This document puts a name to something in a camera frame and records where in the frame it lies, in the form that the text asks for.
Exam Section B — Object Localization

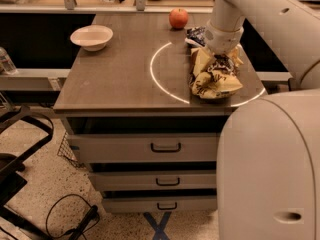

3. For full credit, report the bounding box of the drawer with handle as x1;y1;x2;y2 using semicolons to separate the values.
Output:
68;133;218;163
102;196;217;213
89;170;216;191

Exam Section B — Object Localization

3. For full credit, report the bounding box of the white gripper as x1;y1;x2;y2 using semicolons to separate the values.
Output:
204;21;244;55

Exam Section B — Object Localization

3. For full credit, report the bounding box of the wire mesh basket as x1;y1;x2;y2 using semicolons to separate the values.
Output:
57;132;84;169

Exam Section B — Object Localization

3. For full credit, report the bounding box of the middle drawer with handle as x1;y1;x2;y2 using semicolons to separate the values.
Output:
89;170;216;191

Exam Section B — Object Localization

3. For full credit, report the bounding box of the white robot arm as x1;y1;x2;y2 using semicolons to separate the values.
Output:
208;0;320;240

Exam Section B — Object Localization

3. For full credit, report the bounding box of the white paper bowl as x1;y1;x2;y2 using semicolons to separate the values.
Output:
70;25;113;51

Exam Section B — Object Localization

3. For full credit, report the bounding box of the black chair left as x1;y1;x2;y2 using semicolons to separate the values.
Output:
0;105;54;240

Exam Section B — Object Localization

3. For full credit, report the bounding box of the grey drawer cabinet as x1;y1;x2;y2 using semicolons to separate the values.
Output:
54;13;265;200

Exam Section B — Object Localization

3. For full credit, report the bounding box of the bottom drawer with handle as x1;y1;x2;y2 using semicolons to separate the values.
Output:
102;196;217;213

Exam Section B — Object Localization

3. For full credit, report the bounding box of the grey metal rail shelf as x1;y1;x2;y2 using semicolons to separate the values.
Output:
0;69;70;91

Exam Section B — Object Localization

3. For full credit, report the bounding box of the clear plastic water bottle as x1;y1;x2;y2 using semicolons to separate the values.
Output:
0;47;17;75

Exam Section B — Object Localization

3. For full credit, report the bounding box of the top drawer with handle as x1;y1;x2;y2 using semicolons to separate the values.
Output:
68;133;218;163

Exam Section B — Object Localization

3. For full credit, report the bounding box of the blue chip bag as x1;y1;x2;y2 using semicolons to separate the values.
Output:
185;26;205;47

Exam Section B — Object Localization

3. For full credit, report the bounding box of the red apple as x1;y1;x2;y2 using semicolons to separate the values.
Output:
169;8;188;29

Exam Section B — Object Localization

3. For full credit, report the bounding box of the brown chip bag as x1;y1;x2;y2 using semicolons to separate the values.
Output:
189;48;243;100

